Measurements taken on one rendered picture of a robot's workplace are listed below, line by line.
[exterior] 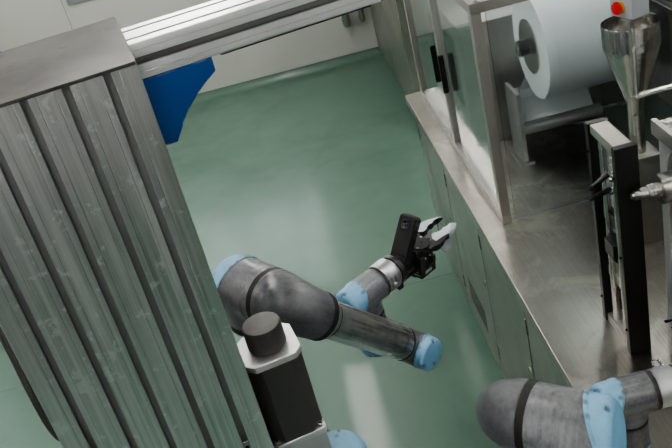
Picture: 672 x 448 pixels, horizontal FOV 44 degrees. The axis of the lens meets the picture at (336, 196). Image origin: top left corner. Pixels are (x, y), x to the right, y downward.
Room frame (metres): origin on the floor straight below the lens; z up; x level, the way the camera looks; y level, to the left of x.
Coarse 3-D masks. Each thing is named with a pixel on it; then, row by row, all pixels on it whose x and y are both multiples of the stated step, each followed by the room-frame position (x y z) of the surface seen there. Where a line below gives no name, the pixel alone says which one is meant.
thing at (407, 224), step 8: (400, 216) 1.66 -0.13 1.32; (408, 216) 1.65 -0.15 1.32; (416, 216) 1.65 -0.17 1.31; (400, 224) 1.65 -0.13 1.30; (408, 224) 1.64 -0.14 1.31; (416, 224) 1.63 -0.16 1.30; (400, 232) 1.65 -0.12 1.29; (408, 232) 1.63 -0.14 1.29; (416, 232) 1.63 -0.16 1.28; (400, 240) 1.64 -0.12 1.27; (408, 240) 1.62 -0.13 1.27; (392, 248) 1.64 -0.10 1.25; (400, 248) 1.63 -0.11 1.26; (408, 248) 1.62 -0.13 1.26; (400, 256) 1.62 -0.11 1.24; (408, 256) 1.62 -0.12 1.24
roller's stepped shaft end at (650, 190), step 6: (648, 186) 1.47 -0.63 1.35; (654, 186) 1.46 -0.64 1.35; (660, 186) 1.46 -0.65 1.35; (636, 192) 1.47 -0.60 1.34; (642, 192) 1.46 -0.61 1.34; (648, 192) 1.46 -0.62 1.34; (654, 192) 1.45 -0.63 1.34; (660, 192) 1.45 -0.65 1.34; (636, 198) 1.46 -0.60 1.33; (642, 198) 1.46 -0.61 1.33; (648, 198) 1.46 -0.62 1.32; (654, 198) 1.46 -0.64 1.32
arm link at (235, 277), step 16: (240, 256) 1.42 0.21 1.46; (224, 272) 1.38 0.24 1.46; (240, 272) 1.36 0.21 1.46; (256, 272) 1.34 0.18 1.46; (224, 288) 1.36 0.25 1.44; (240, 288) 1.33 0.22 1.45; (224, 304) 1.36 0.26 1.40; (240, 304) 1.32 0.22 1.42; (240, 320) 1.34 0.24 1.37; (240, 336) 1.35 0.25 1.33
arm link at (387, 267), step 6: (378, 264) 1.59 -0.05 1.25; (384, 264) 1.59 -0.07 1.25; (390, 264) 1.59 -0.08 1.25; (384, 270) 1.57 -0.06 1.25; (390, 270) 1.57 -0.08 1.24; (396, 270) 1.58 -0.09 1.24; (390, 276) 1.56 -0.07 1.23; (396, 276) 1.57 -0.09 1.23; (390, 282) 1.55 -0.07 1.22; (396, 282) 1.56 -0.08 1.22
